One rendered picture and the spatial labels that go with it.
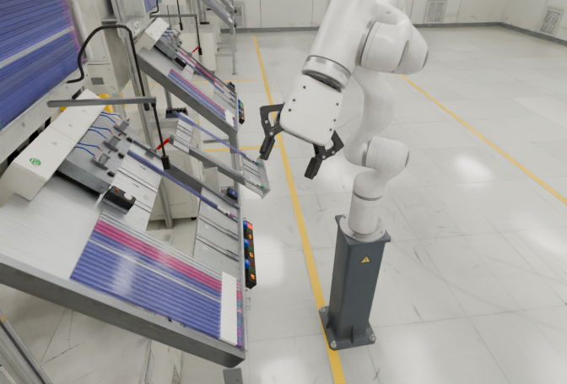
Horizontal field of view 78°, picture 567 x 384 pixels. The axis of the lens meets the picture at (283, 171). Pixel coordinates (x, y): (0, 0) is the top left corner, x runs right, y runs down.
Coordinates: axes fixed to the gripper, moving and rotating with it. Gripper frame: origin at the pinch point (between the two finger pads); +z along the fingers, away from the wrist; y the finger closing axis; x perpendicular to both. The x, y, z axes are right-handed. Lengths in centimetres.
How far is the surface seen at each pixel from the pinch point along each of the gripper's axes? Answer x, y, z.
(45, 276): -23, 32, 42
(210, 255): -59, -7, 39
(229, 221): -81, -14, 30
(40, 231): -33, 38, 37
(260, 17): -763, -65, -295
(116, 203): -51, 27, 30
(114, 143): -63, 35, 14
